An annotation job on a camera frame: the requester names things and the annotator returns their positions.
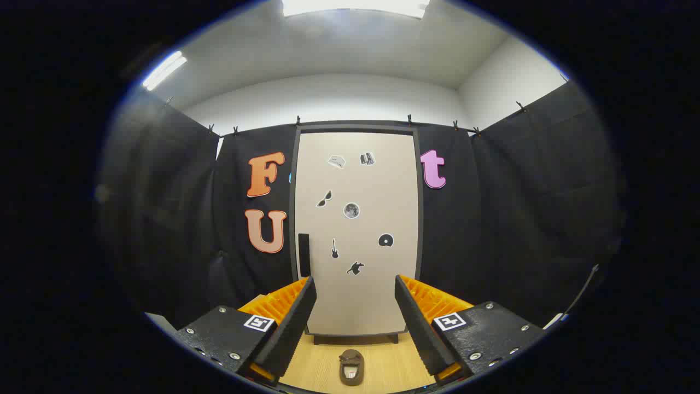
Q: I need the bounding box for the brown furry shoe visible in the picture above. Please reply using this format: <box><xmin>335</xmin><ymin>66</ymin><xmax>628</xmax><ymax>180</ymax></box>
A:
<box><xmin>339</xmin><ymin>349</ymin><xmax>365</xmax><ymax>386</ymax></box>

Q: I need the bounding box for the black door handle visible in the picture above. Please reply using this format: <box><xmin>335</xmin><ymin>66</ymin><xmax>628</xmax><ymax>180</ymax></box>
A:
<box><xmin>298</xmin><ymin>234</ymin><xmax>311</xmax><ymax>277</ymax></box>

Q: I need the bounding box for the dark grey shoe cabinet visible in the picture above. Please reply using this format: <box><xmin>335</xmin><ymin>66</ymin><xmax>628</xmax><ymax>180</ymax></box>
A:
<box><xmin>289</xmin><ymin>121</ymin><xmax>424</xmax><ymax>345</ymax></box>

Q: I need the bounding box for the narrow ceiling light strip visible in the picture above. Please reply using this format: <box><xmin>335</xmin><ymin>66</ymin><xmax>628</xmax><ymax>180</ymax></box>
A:
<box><xmin>142</xmin><ymin>51</ymin><xmax>188</xmax><ymax>91</ymax></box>

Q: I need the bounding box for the black backdrop cloth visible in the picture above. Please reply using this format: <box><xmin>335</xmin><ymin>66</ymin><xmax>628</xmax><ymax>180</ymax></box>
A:
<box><xmin>98</xmin><ymin>79</ymin><xmax>624</xmax><ymax>340</ymax></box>

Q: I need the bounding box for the wide ceiling light panel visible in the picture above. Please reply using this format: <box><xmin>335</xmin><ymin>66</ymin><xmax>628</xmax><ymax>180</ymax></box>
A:
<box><xmin>282</xmin><ymin>0</ymin><xmax>430</xmax><ymax>19</ymax></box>

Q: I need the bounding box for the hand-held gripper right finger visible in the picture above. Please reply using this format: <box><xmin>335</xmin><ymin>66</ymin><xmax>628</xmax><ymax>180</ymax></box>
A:
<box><xmin>395</xmin><ymin>275</ymin><xmax>547</xmax><ymax>386</ymax></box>

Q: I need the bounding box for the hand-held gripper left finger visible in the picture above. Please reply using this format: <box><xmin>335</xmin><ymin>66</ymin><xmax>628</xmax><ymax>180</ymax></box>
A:
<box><xmin>176</xmin><ymin>276</ymin><xmax>318</xmax><ymax>386</ymax></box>

